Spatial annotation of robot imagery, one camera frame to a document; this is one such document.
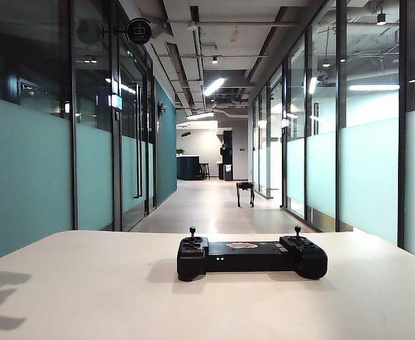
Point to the black remote control with joysticks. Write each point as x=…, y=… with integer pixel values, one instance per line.
x=250, y=258

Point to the black quadruped robot dog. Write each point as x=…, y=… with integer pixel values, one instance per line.
x=245, y=187

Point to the blue lit door sign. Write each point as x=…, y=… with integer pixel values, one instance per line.
x=116, y=101

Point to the wooden bar stool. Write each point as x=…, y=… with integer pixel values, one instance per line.
x=204, y=170

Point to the black waste bin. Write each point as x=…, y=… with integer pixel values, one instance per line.
x=221, y=172

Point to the dark bar counter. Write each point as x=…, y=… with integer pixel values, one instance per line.
x=188, y=168

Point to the green potted plant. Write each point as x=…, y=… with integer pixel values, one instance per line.
x=180, y=152

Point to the tall black cabinet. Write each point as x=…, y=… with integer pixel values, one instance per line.
x=228, y=138

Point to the short ceiling tube light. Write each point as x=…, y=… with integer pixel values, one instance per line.
x=200, y=115

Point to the long ceiling tube light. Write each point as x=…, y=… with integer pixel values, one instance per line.
x=214, y=86

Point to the small ceiling spotlight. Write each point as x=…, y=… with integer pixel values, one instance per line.
x=215, y=59

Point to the round black hanging sign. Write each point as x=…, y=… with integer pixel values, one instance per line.
x=139, y=31

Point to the black pendant lamp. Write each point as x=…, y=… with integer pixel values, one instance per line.
x=381, y=17

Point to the black wall lamp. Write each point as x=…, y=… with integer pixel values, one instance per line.
x=162, y=108

